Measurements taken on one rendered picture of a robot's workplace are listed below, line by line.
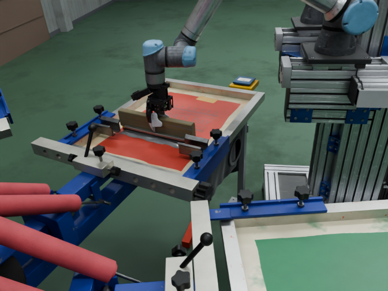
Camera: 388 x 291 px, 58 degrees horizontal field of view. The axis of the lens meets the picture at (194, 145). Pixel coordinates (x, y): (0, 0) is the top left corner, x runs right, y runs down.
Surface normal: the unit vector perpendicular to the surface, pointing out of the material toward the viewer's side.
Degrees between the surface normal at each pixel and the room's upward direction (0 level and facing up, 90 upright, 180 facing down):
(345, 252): 0
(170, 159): 0
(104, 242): 0
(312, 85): 90
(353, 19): 94
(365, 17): 94
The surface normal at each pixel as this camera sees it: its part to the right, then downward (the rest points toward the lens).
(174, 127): -0.46, 0.51
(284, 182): -0.05, -0.85
